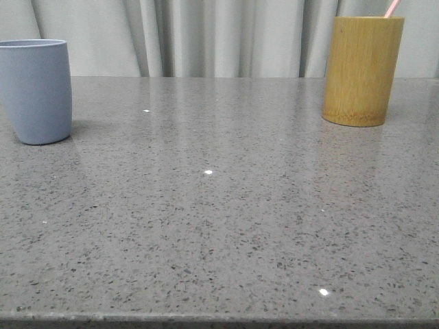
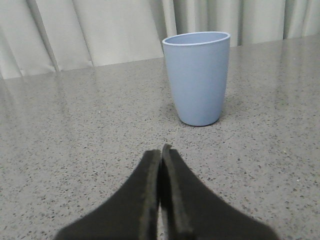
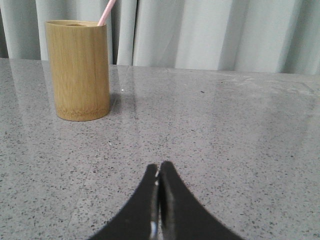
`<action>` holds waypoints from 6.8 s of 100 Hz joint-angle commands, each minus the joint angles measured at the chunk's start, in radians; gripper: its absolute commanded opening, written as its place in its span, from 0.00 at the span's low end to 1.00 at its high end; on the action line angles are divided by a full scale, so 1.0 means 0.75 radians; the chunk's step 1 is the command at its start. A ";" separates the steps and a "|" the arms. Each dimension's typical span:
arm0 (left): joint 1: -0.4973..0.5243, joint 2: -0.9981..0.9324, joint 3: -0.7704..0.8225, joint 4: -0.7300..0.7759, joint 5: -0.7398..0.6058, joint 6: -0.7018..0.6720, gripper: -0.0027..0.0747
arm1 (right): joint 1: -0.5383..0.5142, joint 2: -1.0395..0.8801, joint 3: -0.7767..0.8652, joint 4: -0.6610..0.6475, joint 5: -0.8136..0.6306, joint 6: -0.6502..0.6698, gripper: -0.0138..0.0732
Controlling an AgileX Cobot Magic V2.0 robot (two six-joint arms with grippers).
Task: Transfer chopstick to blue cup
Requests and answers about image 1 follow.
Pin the bamboo wooden cup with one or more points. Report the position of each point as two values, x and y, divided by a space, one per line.
360 69

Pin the blue plastic cup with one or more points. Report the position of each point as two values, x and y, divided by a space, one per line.
36 89

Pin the grey-white curtain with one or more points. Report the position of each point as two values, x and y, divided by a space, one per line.
187 38

